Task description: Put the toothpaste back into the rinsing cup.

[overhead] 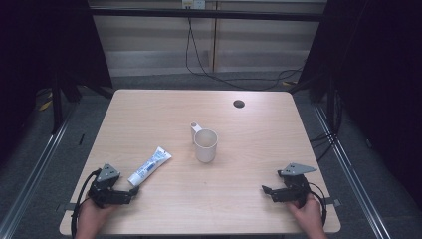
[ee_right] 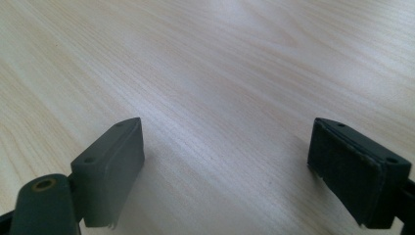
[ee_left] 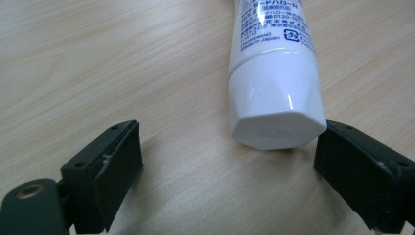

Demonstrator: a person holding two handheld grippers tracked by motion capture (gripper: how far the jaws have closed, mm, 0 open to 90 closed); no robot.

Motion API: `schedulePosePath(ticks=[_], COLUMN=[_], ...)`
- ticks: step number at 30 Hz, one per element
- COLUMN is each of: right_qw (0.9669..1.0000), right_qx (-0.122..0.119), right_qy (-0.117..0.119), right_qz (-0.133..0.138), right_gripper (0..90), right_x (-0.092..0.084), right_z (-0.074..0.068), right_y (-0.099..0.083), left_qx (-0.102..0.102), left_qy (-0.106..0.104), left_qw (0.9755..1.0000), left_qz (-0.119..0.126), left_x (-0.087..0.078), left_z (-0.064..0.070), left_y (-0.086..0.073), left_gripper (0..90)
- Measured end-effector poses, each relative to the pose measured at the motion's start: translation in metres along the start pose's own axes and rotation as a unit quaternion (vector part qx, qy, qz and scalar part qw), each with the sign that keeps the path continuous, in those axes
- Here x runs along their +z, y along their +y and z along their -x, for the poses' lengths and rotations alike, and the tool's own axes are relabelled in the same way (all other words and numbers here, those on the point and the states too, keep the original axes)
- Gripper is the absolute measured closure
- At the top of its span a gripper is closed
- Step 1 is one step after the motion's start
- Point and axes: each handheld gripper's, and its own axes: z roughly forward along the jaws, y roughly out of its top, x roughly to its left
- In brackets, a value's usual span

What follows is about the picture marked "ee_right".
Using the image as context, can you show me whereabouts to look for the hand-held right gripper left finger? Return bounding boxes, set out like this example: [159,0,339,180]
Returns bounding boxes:
[69,117,146,229]

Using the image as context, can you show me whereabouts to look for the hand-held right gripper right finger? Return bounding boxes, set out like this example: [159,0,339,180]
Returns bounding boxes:
[306,117,413,230]

